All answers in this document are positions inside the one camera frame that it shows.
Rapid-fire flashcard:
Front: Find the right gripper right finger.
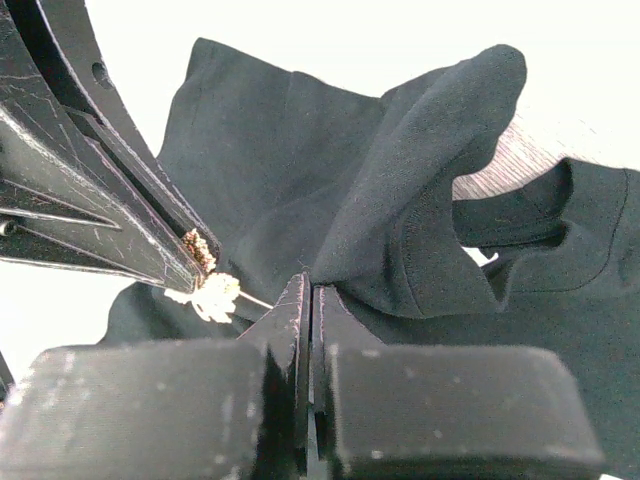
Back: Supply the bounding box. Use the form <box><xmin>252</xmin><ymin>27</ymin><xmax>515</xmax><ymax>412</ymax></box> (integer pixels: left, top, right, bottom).
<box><xmin>311</xmin><ymin>286</ymin><xmax>388</xmax><ymax>479</ymax></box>

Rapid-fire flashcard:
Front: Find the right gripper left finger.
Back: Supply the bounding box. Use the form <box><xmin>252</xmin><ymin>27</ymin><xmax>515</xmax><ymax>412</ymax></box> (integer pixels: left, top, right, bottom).
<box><xmin>240</xmin><ymin>273</ymin><xmax>312</xmax><ymax>479</ymax></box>

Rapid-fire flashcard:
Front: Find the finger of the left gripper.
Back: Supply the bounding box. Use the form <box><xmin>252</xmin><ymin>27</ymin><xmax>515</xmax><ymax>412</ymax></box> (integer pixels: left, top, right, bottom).
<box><xmin>1</xmin><ymin>1</ymin><xmax>205</xmax><ymax>293</ymax></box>
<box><xmin>19</xmin><ymin>1</ymin><xmax>220</xmax><ymax>268</ymax></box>

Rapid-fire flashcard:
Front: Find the red gold brooch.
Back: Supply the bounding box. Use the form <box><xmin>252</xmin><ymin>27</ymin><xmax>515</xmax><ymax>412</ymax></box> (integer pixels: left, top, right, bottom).
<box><xmin>164</xmin><ymin>229</ymin><xmax>273</xmax><ymax>324</ymax></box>

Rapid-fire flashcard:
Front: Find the black t-shirt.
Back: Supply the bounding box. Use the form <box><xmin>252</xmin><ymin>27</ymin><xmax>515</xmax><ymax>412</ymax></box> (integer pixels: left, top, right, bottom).
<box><xmin>102</xmin><ymin>39</ymin><xmax>639</xmax><ymax>479</ymax></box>

